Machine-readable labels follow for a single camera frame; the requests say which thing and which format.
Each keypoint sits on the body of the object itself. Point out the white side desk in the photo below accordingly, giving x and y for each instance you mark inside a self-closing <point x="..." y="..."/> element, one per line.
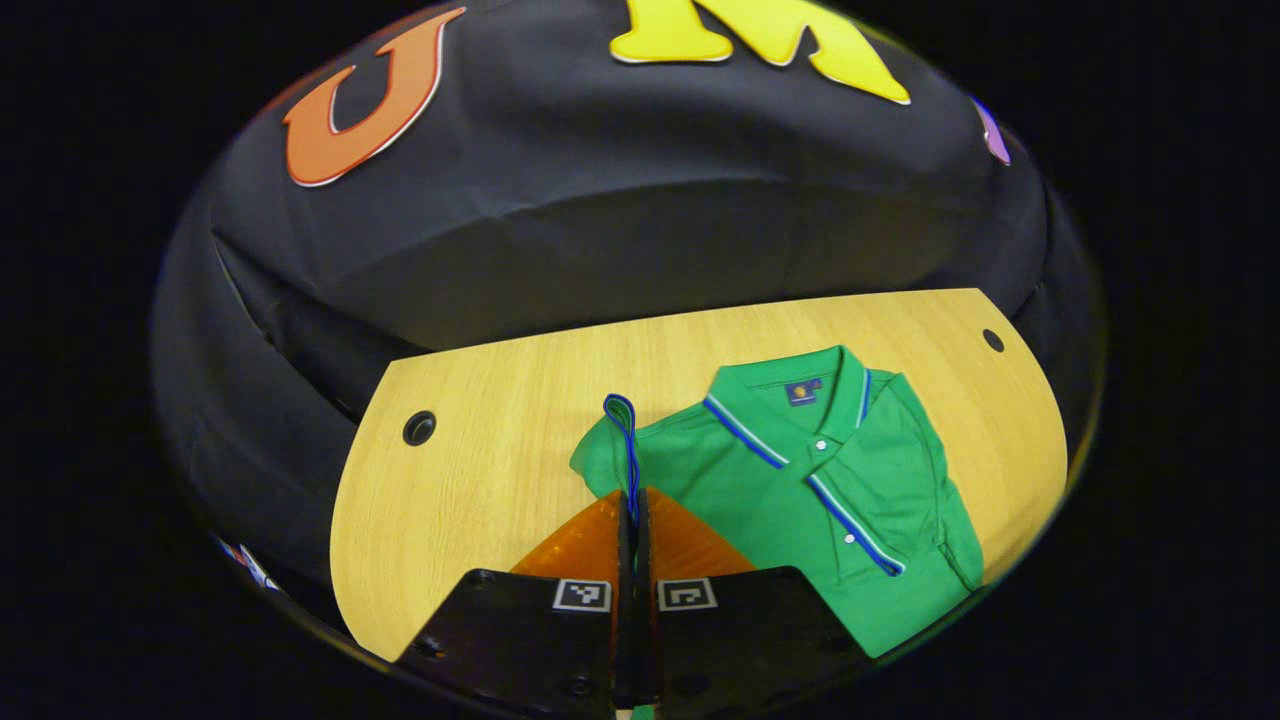
<point x="250" y="570"/>

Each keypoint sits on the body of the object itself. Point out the green T-shirt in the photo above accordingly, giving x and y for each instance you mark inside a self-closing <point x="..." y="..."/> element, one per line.
<point x="720" y="470"/>

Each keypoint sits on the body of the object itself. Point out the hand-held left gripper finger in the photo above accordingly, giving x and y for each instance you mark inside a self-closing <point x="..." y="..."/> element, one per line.
<point x="627" y="600"/>
<point x="645" y="600"/>

